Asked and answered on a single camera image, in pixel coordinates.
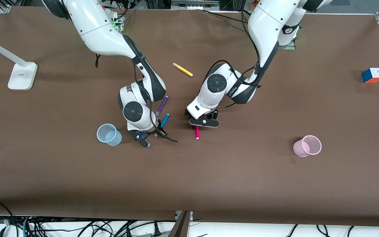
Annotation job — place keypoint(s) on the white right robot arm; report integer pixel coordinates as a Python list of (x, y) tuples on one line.
[(94, 26)]

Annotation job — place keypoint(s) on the dark table support bar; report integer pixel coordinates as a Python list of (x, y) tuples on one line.
[(179, 228)]

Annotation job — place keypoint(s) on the white desk lamp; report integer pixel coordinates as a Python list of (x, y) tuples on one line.
[(20, 80)]

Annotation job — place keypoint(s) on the translucent blue plastic cup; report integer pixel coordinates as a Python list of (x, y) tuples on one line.
[(109, 135)]

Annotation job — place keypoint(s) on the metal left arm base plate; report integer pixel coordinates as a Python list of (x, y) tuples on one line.
[(288, 47)]

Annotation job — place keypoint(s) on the pink marker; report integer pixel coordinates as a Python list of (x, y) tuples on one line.
[(196, 132)]

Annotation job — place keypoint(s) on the grey metal box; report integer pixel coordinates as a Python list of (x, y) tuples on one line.
[(192, 5)]

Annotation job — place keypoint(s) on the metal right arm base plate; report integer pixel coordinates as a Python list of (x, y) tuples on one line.
[(120, 23)]

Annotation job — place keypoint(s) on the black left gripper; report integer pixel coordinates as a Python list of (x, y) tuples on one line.
[(213, 115)]

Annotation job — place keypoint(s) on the blue marker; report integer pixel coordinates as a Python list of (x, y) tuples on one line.
[(165, 119)]

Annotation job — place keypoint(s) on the colourful puzzle cube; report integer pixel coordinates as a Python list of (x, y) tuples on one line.
[(373, 75)]

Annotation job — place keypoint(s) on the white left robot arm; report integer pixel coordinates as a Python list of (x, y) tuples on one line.
[(265, 26)]

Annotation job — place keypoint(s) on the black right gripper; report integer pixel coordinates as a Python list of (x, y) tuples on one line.
[(159, 129)]

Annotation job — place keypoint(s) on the brown table cover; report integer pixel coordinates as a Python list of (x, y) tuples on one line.
[(242, 184)]

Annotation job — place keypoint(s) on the purple marker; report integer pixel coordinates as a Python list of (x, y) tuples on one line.
[(163, 104)]

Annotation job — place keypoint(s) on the orange figurine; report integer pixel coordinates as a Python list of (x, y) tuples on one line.
[(254, 3)]

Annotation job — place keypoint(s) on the white metal bracket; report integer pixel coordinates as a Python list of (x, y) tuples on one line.
[(191, 215)]

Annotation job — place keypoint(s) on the translucent pink plastic cup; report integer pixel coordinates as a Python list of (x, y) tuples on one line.
[(300, 148)]

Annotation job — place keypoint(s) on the yellow marker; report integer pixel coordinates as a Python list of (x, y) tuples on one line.
[(183, 69)]

